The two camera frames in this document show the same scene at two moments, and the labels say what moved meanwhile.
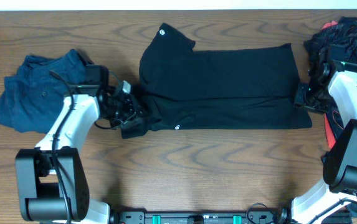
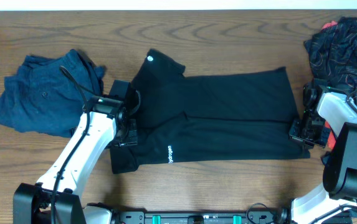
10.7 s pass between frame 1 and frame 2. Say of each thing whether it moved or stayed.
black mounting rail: stayed
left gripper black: moved
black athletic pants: moved
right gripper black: moved
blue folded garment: stayed
